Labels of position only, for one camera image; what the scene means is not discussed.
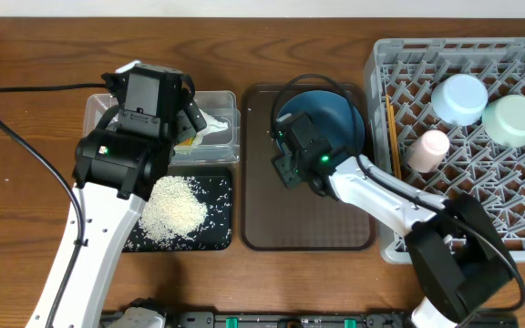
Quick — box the yellow green snack wrapper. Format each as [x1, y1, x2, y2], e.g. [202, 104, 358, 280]
[176, 137, 195, 148]

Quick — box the white tissue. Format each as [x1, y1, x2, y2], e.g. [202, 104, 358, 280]
[192, 110, 228, 145]

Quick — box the dark blue plate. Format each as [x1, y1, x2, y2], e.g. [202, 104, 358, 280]
[278, 90, 365, 152]

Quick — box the white rice pile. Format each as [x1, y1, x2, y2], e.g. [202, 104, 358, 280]
[139, 176, 208, 243]

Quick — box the pink cup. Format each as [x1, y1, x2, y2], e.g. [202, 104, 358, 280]
[407, 129, 450, 173]

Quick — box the light blue bowl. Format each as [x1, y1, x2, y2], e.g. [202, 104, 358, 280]
[431, 74, 489, 126]

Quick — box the mint green bowl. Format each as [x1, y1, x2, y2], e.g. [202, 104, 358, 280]
[482, 95, 525, 148]

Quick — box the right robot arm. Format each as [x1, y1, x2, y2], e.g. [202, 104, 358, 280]
[272, 149, 525, 327]

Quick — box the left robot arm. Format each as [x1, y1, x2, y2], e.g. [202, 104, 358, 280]
[26, 177, 208, 328]

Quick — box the grey dishwasher rack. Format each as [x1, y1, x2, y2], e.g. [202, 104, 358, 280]
[365, 37, 525, 262]

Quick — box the clear plastic bin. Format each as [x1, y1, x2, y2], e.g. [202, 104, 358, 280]
[83, 90, 241, 166]

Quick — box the brown serving tray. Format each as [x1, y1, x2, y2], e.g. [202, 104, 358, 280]
[240, 84, 376, 251]

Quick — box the black plastic tray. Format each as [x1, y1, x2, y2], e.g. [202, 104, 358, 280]
[123, 167, 232, 252]

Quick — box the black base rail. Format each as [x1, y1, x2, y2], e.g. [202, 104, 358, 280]
[100, 311, 519, 328]

